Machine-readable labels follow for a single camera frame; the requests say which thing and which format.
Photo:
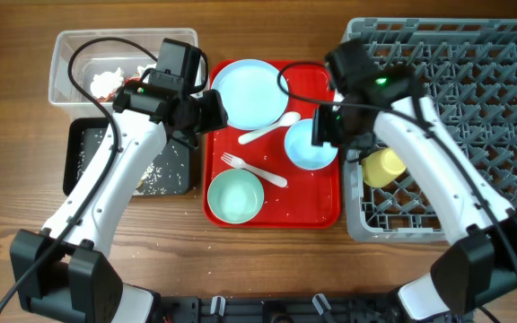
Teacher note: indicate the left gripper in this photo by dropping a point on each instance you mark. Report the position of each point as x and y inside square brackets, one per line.
[217, 113]

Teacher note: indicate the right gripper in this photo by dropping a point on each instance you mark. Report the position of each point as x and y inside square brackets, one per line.
[319, 135]

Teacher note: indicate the light blue bowl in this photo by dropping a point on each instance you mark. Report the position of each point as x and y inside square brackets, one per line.
[302, 153]

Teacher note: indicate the yellow plastic cup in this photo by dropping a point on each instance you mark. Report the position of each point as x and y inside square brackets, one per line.
[381, 168]

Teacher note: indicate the red snack wrapper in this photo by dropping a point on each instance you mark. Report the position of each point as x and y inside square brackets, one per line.
[114, 93]

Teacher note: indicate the food leftovers with rice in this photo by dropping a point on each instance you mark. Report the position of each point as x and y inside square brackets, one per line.
[149, 184]

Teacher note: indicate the small white napkin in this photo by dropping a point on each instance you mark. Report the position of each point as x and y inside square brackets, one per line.
[103, 85]

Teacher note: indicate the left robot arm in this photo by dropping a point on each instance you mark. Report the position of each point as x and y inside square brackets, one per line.
[62, 272]

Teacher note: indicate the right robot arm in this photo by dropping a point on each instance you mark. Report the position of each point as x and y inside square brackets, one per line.
[478, 222]

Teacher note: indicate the black waste tray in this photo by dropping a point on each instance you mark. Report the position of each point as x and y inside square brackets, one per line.
[85, 137]

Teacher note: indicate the grey dishwasher rack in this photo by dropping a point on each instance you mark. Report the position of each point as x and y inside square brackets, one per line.
[469, 68]

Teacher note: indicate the light blue plate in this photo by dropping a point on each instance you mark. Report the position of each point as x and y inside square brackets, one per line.
[250, 94]

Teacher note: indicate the white plastic spoon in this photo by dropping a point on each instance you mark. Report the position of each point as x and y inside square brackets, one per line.
[287, 120]

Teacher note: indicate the white plastic fork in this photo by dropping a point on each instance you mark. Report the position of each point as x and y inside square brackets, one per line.
[239, 163]

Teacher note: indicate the red serving tray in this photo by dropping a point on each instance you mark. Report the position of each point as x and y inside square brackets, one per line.
[311, 199]

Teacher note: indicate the mint green bowl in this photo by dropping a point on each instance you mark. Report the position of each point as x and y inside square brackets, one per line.
[235, 196]

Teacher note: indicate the clear plastic bin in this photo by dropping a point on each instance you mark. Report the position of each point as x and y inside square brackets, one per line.
[108, 56]

